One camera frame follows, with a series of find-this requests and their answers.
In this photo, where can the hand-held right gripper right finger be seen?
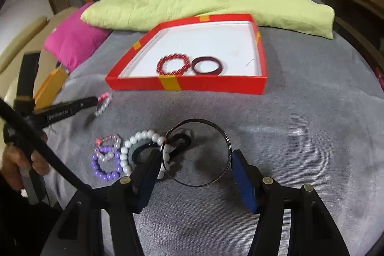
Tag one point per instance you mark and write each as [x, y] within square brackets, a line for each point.
[243, 181]

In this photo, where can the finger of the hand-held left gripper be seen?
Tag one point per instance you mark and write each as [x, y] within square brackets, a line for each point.
[84, 103]

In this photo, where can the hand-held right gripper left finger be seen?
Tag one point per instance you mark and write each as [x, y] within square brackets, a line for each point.
[147, 184]

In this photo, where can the silver cuff bangle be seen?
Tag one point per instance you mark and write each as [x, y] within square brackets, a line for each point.
[229, 143]

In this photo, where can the red cardboard box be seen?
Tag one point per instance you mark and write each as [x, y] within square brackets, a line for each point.
[210, 85]

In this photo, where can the person's left hand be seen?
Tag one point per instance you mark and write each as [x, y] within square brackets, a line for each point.
[12, 163]

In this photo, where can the orange box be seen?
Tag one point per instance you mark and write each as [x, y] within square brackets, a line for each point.
[48, 88]

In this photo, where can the beige sofa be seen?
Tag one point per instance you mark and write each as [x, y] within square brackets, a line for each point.
[18, 46]

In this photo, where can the magenta cushion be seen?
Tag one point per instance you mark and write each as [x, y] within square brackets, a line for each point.
[75, 40]

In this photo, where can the dark maroon bangle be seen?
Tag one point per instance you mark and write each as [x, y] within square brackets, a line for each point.
[220, 66]

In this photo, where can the light green pillow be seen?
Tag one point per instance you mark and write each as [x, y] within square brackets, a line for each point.
[195, 4]

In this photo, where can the dark wooden furniture frame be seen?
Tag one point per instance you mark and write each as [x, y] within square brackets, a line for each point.
[354, 22]

